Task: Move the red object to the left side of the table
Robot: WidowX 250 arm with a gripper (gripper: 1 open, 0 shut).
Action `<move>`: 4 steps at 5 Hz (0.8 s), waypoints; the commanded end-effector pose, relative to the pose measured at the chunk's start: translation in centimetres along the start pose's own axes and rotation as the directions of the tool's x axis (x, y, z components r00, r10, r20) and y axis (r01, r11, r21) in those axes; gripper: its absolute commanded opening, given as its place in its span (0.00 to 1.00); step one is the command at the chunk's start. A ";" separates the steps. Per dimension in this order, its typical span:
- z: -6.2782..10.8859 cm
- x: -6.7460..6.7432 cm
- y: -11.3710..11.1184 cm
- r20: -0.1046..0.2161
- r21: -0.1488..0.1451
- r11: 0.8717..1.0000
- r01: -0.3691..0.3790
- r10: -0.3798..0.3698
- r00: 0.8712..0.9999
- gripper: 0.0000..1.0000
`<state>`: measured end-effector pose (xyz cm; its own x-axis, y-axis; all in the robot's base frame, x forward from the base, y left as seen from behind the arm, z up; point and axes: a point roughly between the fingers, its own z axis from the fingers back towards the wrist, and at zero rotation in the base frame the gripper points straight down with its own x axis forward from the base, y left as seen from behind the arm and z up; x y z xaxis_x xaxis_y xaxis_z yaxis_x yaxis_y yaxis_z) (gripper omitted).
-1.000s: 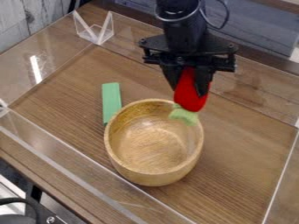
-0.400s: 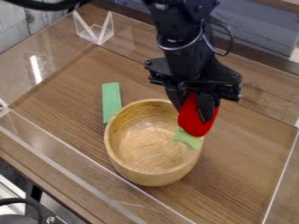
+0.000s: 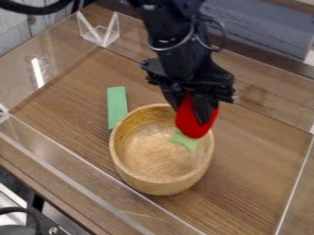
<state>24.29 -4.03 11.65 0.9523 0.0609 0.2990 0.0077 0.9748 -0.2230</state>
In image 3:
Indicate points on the clear acrylic corner bracket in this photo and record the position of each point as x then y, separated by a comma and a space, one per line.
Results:
104, 36

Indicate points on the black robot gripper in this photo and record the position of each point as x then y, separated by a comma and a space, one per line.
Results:
209, 79

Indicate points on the green rectangular block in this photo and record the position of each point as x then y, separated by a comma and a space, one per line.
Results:
117, 104

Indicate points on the black metal bracket with screw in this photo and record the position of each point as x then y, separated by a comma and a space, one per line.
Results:
49, 227

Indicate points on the clear acrylic table enclosure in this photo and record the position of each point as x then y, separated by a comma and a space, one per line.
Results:
257, 191

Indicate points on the light wooden bowl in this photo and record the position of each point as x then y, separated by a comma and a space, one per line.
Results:
160, 162

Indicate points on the red plush strawberry toy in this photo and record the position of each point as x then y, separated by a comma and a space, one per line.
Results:
189, 130

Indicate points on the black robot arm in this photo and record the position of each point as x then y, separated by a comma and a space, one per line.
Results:
177, 32

